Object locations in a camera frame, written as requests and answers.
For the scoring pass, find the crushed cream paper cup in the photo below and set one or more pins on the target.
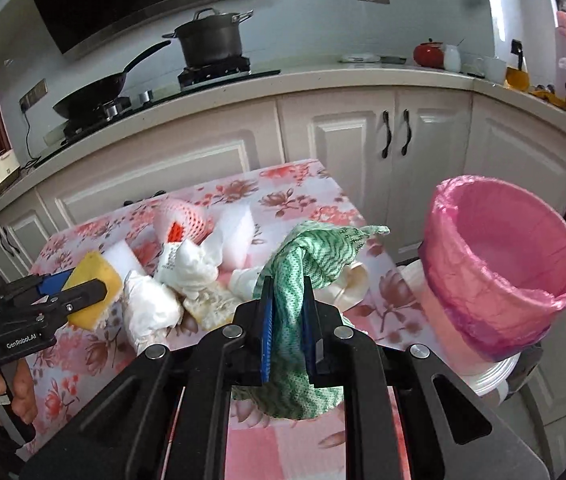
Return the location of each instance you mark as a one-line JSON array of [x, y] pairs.
[[350, 285]]

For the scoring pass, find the black gas stove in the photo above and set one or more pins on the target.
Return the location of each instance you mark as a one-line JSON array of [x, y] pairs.
[[163, 92]]

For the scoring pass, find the yellow sponge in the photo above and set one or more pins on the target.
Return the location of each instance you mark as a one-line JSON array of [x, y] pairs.
[[95, 270]]

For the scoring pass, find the floral pink tablecloth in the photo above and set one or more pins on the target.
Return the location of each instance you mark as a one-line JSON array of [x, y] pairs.
[[313, 195]]

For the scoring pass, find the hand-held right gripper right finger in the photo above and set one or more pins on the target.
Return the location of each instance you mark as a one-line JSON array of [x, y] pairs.
[[309, 332]]

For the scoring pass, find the oil bottle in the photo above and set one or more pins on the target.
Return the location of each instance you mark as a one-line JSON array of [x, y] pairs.
[[517, 77]]

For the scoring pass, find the small grey dish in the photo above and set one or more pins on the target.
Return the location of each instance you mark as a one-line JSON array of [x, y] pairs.
[[393, 59]]

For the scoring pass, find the red teapot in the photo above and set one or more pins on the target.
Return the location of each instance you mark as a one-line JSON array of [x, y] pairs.
[[427, 55]]

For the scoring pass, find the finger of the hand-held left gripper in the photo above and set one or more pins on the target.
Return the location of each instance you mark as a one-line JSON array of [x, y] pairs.
[[55, 281], [85, 294]]

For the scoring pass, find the grey cooking pot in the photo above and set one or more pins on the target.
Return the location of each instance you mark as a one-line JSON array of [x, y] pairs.
[[210, 40]]

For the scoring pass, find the pink-lined bin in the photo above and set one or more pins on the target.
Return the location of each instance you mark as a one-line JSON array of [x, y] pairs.
[[463, 260]]

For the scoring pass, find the pink foam fruit net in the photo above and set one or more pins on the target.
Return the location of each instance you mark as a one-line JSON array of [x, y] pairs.
[[188, 215]]

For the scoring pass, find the white jar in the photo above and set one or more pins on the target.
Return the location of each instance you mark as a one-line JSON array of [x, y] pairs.
[[451, 60]]

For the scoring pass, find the black frying pan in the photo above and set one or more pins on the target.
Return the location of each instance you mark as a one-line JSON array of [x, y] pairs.
[[93, 95]]

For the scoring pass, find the white tissue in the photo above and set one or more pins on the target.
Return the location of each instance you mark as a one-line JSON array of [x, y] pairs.
[[244, 281]]

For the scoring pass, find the white paper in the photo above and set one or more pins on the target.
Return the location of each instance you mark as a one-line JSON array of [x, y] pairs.
[[188, 270], [150, 305]]

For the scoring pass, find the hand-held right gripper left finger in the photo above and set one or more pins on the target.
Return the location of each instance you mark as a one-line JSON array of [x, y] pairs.
[[266, 330]]

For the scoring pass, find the cream printed paper bag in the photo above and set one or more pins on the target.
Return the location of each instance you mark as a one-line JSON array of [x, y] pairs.
[[213, 307]]

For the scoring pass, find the white packet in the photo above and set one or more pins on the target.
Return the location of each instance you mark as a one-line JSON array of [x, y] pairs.
[[360, 58]]

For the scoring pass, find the green patterned cloth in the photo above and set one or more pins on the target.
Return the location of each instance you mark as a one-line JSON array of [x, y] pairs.
[[293, 280]]

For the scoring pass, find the steel wall socket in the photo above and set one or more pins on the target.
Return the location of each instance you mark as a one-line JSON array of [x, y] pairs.
[[33, 97]]

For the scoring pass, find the white cup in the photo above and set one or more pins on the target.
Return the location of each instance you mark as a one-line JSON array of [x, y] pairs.
[[493, 69]]

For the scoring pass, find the yellow rag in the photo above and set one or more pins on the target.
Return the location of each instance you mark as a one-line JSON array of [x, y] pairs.
[[545, 96]]

